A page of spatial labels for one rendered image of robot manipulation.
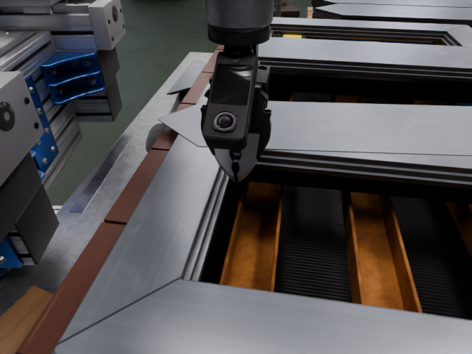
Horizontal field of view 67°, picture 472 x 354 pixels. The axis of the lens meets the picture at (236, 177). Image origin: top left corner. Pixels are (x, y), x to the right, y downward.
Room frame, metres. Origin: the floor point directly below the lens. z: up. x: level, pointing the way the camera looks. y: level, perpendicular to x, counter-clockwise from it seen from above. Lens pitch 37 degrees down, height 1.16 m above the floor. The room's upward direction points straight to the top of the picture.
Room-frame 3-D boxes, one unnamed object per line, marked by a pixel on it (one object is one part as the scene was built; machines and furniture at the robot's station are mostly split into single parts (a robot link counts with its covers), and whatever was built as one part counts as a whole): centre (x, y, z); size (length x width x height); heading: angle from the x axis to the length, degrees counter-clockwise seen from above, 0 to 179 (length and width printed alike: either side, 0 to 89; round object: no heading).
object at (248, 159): (0.42, -0.02, 0.89); 0.06 x 0.03 x 0.09; 171
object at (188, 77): (1.16, 0.11, 0.70); 0.39 x 0.12 x 0.04; 171
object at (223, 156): (0.43, 0.01, 0.89); 0.06 x 0.03 x 0.09; 171
